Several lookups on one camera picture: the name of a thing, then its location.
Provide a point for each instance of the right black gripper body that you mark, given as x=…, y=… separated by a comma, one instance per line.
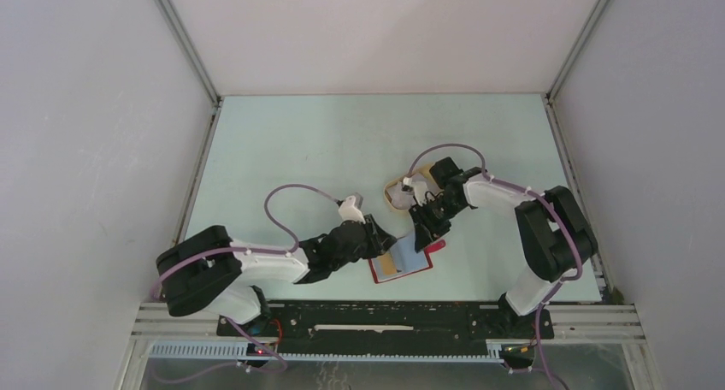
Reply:
x=436, y=214

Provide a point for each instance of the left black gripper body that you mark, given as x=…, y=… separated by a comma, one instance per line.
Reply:
x=370, y=245

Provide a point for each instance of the red card holder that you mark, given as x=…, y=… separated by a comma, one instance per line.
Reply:
x=407, y=260

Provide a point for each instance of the gold card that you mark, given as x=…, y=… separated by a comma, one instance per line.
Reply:
x=385, y=267

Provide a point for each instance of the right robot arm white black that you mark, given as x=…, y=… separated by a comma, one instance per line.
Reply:
x=556, y=237

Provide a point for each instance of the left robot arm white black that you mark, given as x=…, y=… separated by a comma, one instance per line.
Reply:
x=213, y=272

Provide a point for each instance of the beige oval tray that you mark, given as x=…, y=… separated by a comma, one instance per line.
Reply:
x=399, y=200

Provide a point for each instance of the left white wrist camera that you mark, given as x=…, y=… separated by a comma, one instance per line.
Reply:
x=350, y=208

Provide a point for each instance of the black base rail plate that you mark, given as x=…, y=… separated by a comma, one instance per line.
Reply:
x=408, y=328

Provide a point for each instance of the white cable duct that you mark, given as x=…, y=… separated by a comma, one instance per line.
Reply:
x=243, y=351

